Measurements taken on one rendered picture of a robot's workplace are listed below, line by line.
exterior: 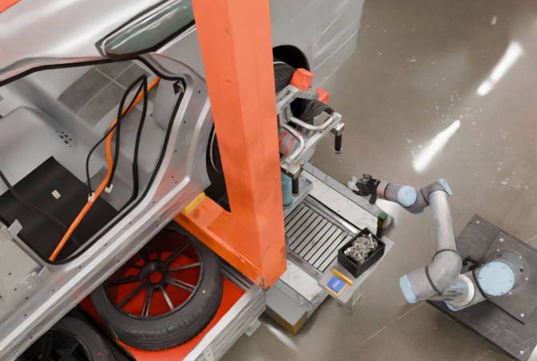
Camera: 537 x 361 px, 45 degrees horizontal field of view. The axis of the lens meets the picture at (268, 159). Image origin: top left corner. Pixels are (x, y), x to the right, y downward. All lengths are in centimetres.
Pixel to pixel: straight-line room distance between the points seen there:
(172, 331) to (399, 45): 281
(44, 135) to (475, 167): 261
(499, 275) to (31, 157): 235
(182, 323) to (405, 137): 203
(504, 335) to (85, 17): 242
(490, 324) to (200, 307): 143
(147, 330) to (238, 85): 158
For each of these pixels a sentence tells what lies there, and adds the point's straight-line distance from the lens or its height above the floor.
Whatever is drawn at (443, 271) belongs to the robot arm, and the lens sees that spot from 269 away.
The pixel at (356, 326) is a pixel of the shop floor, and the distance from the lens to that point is 370.
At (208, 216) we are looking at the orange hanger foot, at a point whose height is 68.
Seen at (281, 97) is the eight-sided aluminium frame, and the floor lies 111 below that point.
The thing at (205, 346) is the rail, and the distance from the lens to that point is 326.
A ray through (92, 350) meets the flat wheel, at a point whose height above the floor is 50.
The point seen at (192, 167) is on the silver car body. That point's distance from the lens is 304.
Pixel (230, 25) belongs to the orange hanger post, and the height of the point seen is 221.
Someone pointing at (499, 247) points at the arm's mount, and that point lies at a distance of 347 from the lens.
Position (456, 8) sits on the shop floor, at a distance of 538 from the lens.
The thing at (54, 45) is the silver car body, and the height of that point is 191.
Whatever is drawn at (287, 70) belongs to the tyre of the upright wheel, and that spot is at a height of 114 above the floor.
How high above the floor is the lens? 341
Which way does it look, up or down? 53 degrees down
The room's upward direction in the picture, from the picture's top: 5 degrees counter-clockwise
